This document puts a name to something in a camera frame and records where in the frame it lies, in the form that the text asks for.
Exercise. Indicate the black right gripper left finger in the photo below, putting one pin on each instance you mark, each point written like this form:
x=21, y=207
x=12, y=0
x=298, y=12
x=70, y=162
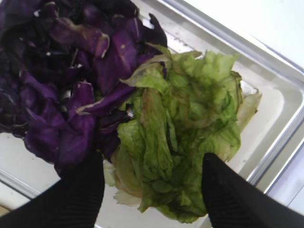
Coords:
x=73, y=202

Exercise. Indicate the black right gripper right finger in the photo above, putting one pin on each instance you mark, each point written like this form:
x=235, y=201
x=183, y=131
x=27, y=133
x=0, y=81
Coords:
x=237, y=202

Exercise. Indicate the green lettuce pile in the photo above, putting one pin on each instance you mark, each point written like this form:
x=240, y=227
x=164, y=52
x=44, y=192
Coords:
x=185, y=105

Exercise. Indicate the white rectangular metal tray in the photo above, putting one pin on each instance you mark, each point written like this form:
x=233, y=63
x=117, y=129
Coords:
x=114, y=215

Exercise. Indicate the clear plastic salad container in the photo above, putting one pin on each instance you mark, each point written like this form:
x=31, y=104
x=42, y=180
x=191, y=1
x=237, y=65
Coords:
x=266, y=126

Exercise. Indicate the shredded purple cabbage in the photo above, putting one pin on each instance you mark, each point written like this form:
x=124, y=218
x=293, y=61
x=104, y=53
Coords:
x=62, y=67

